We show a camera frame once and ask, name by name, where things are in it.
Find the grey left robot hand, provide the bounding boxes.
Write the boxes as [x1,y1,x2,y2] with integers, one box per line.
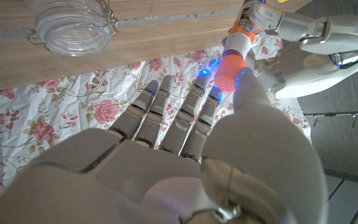
[228,1,358,100]

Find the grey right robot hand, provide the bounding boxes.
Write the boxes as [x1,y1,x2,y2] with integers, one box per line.
[0,67,329,224]

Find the clear glass jar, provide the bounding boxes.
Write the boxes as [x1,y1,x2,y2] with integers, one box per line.
[26,0,121,57]

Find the black bar with clips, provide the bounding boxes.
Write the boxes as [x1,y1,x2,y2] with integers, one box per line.
[303,109,358,128]

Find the floral backdrop cloth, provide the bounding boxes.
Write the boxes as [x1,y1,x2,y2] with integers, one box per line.
[0,30,312,215]

